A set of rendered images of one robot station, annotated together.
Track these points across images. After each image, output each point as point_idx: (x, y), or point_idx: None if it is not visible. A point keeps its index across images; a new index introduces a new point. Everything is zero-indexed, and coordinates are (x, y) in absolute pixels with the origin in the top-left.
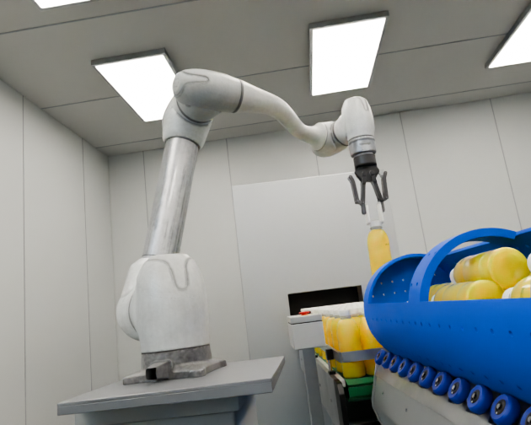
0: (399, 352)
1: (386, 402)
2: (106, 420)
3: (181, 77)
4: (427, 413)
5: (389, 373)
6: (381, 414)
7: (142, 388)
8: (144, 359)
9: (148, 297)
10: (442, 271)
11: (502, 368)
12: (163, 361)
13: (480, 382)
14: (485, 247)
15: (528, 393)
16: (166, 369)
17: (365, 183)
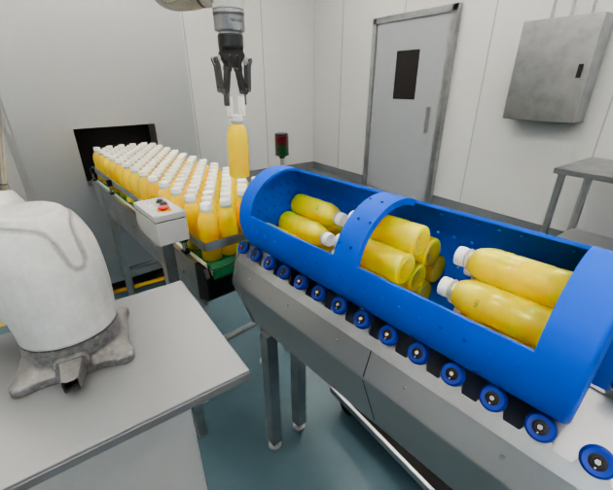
0: (282, 262)
1: (255, 288)
2: None
3: None
4: (318, 318)
5: (258, 265)
6: (245, 292)
7: (74, 415)
8: (35, 358)
9: (25, 290)
10: (300, 178)
11: (451, 352)
12: (74, 358)
13: (391, 325)
14: (372, 192)
15: (458, 363)
16: (83, 367)
17: (231, 70)
